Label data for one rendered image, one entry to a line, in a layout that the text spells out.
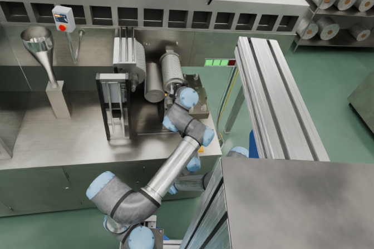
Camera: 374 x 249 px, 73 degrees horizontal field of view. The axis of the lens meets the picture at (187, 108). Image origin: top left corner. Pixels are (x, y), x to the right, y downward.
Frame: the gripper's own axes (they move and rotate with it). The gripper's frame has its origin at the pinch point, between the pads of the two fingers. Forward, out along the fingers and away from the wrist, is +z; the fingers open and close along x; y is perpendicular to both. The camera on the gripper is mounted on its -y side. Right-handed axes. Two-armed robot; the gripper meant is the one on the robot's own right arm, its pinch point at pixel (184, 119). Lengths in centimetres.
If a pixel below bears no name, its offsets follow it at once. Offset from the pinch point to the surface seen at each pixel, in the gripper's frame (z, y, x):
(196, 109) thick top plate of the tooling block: 13.1, -6.1, -11.5
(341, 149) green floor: 30, -109, -210
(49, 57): 21, 32, 74
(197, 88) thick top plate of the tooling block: 33.8, -6.1, -16.2
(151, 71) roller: 29.5, 14.2, 19.5
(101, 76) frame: 3, 35, 47
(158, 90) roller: 13.1, 13.7, 16.0
